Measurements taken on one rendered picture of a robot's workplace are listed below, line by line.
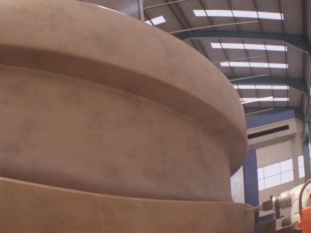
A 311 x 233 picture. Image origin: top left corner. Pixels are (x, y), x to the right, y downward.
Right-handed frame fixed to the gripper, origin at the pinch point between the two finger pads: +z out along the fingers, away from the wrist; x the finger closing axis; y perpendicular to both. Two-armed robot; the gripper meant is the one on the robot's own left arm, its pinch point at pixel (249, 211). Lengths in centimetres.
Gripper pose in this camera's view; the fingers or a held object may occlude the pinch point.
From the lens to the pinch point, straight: 185.3
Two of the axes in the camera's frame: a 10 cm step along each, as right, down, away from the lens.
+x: -4.1, -2.6, -8.7
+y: -1.0, -9.4, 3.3
